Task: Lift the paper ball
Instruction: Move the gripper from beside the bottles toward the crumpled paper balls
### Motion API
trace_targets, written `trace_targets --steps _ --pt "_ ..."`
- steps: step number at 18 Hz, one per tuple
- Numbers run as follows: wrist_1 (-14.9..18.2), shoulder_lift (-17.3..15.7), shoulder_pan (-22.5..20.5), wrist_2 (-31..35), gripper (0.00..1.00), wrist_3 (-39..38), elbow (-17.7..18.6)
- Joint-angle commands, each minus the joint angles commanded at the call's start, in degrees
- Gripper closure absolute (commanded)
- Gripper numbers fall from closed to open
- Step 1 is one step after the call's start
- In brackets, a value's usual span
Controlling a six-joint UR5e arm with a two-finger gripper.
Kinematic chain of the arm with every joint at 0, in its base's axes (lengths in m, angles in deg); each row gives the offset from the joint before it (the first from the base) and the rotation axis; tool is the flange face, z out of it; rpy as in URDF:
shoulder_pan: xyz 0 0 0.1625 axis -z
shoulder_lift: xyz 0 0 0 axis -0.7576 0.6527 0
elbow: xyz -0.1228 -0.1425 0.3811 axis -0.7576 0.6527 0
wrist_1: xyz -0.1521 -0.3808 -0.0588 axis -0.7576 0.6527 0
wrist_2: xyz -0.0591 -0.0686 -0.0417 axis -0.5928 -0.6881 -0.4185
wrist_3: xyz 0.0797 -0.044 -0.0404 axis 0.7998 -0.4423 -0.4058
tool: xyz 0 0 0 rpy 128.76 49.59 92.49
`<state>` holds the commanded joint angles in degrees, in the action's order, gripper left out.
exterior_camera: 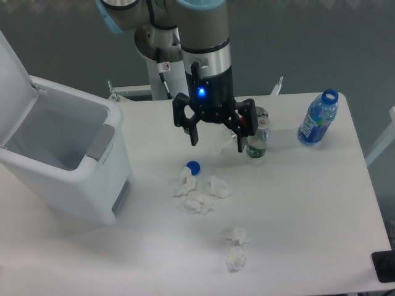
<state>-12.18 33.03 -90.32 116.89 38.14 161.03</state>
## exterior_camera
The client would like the white paper ball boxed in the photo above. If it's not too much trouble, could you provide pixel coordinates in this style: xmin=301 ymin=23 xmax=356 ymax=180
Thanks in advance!
xmin=226 ymin=247 xmax=246 ymax=272
xmin=173 ymin=166 xmax=196 ymax=197
xmin=223 ymin=227 xmax=251 ymax=246
xmin=208 ymin=175 xmax=231 ymax=199
xmin=183 ymin=193 xmax=214 ymax=215

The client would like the black device at edge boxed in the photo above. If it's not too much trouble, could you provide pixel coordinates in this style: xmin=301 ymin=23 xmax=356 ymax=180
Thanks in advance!
xmin=372 ymin=250 xmax=394 ymax=283

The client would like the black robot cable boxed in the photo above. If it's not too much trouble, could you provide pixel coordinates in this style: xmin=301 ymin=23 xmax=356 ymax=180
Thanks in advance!
xmin=156 ymin=47 xmax=172 ymax=100

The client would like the white trash bin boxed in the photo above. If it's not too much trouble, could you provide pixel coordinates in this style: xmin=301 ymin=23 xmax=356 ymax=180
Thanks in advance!
xmin=1 ymin=38 xmax=132 ymax=225

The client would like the white paper ball right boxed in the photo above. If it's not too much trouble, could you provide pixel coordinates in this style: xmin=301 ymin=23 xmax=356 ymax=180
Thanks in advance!
xmin=208 ymin=175 xmax=231 ymax=199

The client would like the metal drink can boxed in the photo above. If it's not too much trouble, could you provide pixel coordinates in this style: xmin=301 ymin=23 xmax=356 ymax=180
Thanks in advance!
xmin=256 ymin=106 xmax=268 ymax=118

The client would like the blue plastic drink bottle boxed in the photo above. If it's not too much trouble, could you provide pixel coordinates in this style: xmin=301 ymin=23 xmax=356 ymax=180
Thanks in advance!
xmin=297 ymin=88 xmax=339 ymax=146

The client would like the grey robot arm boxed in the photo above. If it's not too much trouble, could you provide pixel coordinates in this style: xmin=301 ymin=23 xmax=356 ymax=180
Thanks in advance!
xmin=96 ymin=1 xmax=258 ymax=152

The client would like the clear green-label bottle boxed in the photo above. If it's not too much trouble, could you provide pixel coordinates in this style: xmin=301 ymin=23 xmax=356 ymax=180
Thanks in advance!
xmin=246 ymin=116 xmax=270 ymax=159

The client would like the white paper ball bottom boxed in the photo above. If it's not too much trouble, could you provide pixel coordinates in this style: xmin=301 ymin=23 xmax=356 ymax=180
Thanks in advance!
xmin=226 ymin=247 xmax=246 ymax=272

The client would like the white paper ball middle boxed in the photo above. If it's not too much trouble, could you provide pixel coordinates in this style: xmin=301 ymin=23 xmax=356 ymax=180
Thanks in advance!
xmin=183 ymin=193 xmax=214 ymax=215

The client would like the white paper ball lower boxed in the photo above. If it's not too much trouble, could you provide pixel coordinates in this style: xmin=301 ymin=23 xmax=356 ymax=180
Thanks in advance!
xmin=223 ymin=227 xmax=251 ymax=246

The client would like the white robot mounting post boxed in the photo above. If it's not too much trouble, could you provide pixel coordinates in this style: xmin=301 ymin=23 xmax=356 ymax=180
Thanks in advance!
xmin=135 ymin=24 xmax=188 ymax=101

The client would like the white paper ball left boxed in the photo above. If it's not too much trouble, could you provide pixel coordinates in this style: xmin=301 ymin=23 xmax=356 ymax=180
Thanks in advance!
xmin=173 ymin=166 xmax=196 ymax=197

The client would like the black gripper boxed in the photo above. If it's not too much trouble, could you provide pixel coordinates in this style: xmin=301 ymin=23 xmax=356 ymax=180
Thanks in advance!
xmin=172 ymin=62 xmax=257 ymax=152

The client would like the blue bottle cap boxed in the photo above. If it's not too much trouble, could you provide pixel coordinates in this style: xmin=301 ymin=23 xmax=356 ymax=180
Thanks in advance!
xmin=186 ymin=160 xmax=201 ymax=176

